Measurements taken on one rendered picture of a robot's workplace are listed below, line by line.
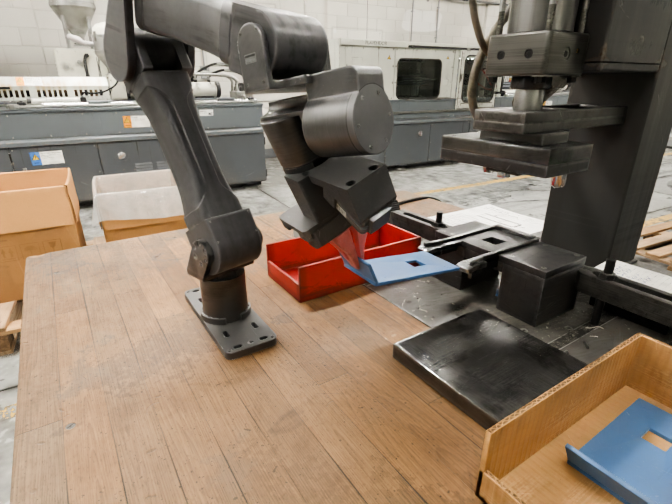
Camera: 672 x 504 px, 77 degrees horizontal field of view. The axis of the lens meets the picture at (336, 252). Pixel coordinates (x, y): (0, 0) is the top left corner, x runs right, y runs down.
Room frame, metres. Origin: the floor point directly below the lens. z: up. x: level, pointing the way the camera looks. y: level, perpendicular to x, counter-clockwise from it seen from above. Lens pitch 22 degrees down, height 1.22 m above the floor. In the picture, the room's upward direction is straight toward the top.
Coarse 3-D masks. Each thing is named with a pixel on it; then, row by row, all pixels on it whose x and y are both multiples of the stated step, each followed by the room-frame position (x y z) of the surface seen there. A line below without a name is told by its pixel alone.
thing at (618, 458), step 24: (648, 408) 0.34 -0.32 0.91; (600, 432) 0.31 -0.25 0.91; (624, 432) 0.31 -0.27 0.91; (576, 456) 0.26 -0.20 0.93; (600, 456) 0.28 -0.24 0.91; (624, 456) 0.28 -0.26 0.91; (648, 456) 0.28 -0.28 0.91; (600, 480) 0.25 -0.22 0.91; (624, 480) 0.25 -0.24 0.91; (648, 480) 0.25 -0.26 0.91
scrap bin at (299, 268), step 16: (288, 240) 0.69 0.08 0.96; (304, 240) 0.71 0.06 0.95; (368, 240) 0.79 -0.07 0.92; (384, 240) 0.79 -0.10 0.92; (400, 240) 0.75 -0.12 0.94; (416, 240) 0.70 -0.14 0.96; (272, 256) 0.68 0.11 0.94; (288, 256) 0.69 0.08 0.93; (304, 256) 0.71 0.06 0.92; (320, 256) 0.73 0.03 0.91; (336, 256) 0.75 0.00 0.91; (368, 256) 0.65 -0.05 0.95; (384, 256) 0.66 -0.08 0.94; (272, 272) 0.66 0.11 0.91; (288, 272) 0.68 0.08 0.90; (304, 272) 0.58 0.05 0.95; (320, 272) 0.59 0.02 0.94; (336, 272) 0.61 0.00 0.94; (352, 272) 0.63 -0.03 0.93; (288, 288) 0.61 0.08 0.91; (304, 288) 0.58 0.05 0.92; (320, 288) 0.59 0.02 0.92; (336, 288) 0.61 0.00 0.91
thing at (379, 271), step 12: (420, 252) 0.57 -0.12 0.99; (348, 264) 0.49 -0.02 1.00; (360, 264) 0.46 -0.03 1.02; (372, 264) 0.50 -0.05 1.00; (384, 264) 0.51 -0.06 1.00; (396, 264) 0.51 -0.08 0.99; (408, 264) 0.51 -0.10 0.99; (420, 264) 0.53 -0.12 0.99; (432, 264) 0.52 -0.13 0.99; (444, 264) 0.52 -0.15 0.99; (360, 276) 0.47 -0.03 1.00; (372, 276) 0.44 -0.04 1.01; (384, 276) 0.47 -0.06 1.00; (396, 276) 0.47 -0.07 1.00; (408, 276) 0.47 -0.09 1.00; (420, 276) 0.48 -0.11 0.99
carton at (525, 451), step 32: (608, 352) 0.35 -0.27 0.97; (640, 352) 0.38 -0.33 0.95; (576, 384) 0.31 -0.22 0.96; (608, 384) 0.35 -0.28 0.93; (640, 384) 0.37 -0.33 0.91; (512, 416) 0.26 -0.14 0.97; (544, 416) 0.29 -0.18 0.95; (576, 416) 0.32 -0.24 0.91; (608, 416) 0.33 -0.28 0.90; (512, 448) 0.26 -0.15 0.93; (544, 448) 0.29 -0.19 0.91; (576, 448) 0.29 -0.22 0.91; (480, 480) 0.25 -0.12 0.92; (512, 480) 0.26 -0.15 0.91; (544, 480) 0.26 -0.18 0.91; (576, 480) 0.26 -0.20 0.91
